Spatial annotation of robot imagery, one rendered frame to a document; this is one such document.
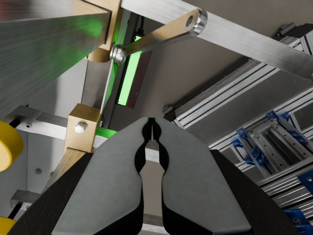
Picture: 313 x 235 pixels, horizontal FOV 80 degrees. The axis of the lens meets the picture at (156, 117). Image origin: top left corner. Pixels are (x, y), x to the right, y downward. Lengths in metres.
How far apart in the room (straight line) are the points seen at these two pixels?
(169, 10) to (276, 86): 0.97
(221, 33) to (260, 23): 0.99
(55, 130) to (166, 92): 0.91
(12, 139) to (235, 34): 0.34
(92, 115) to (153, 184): 1.41
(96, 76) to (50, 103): 0.21
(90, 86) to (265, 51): 0.35
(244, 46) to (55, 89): 0.48
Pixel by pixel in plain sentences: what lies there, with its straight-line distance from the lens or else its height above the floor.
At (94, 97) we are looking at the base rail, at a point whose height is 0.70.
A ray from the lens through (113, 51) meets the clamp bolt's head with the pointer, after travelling 0.27.
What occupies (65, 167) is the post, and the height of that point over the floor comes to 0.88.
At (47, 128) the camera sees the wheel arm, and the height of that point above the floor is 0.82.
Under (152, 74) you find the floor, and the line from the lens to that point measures 1.17.
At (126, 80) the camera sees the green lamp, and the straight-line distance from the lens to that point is 0.44.
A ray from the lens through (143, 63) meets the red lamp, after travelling 0.43.
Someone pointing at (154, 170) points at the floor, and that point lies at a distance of 1.60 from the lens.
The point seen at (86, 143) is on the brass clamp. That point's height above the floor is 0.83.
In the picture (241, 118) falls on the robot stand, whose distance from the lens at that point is 1.17.
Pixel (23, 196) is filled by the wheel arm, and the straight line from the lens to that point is 0.59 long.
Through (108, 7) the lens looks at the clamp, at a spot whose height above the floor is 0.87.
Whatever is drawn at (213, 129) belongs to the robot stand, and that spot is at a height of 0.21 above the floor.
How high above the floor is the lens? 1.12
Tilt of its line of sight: 60 degrees down
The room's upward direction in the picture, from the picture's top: 177 degrees clockwise
